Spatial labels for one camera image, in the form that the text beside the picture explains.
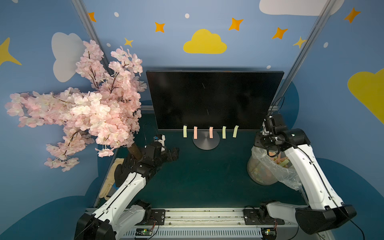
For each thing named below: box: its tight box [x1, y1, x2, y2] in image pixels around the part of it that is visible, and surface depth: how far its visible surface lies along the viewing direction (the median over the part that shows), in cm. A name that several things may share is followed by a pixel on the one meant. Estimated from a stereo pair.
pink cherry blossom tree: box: [5, 40, 147, 172], surface depth 57 cm
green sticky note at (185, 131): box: [183, 125, 188, 138], surface depth 87 cm
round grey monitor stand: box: [192, 130, 220, 151], surface depth 106 cm
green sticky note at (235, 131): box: [232, 125, 240, 138], surface depth 88 cm
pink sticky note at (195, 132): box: [193, 126, 198, 140], surface depth 88 cm
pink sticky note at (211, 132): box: [209, 126, 214, 139], surface depth 88 cm
